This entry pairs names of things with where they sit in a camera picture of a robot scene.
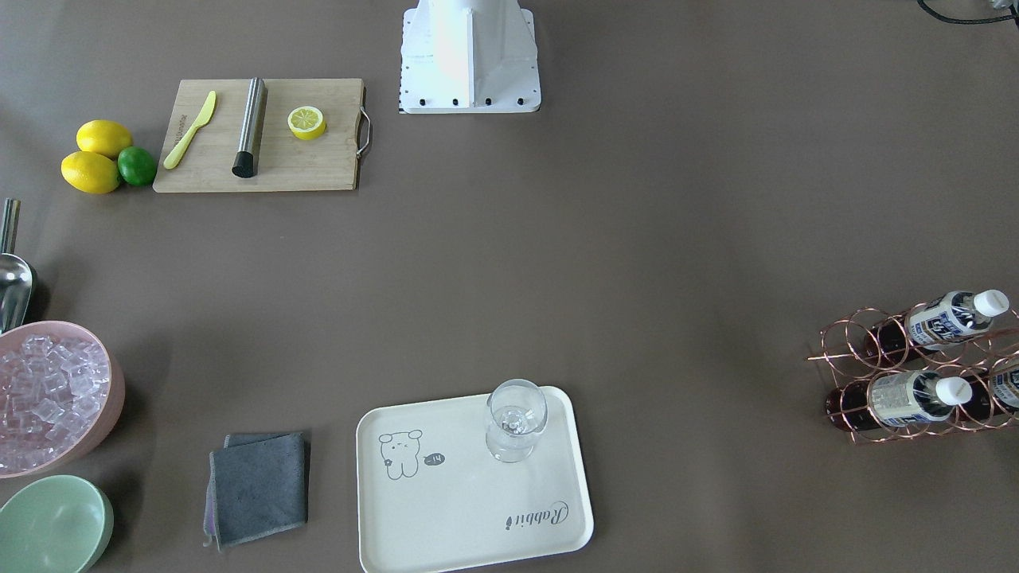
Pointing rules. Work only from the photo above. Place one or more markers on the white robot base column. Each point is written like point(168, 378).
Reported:
point(469, 57)

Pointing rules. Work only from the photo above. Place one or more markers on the tea bottle in basket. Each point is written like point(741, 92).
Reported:
point(994, 392)
point(941, 323)

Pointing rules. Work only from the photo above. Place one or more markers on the green empty bowl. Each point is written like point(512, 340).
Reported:
point(60, 523)

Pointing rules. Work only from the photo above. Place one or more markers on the green lime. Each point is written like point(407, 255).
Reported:
point(136, 166)

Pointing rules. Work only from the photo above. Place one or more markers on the copper wire bottle basket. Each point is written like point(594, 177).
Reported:
point(840, 355)

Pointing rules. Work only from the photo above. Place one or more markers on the half lemon slice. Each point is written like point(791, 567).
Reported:
point(306, 122)

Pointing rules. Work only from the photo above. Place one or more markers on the bamboo cutting board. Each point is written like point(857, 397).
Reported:
point(284, 163)

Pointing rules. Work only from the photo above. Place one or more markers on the pink bowl of ice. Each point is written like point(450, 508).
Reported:
point(62, 393)

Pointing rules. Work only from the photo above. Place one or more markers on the grey folded cloth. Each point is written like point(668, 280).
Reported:
point(258, 486)

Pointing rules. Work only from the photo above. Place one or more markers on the yellow plastic knife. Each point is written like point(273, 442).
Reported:
point(203, 118)

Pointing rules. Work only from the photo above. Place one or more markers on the clear wine glass on tray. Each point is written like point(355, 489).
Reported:
point(517, 413)

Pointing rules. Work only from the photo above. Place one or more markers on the steel ice scoop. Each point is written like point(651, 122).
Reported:
point(17, 276)

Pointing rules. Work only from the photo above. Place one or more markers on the steel muddler black tip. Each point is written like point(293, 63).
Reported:
point(247, 155)

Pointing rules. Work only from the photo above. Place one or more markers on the yellow lemon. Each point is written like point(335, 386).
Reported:
point(104, 137)
point(90, 172)

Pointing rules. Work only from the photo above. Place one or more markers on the tea bottle white cap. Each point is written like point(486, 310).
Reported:
point(896, 400)

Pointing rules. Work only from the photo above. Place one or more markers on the cream rabbit serving tray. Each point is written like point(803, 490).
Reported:
point(433, 499)

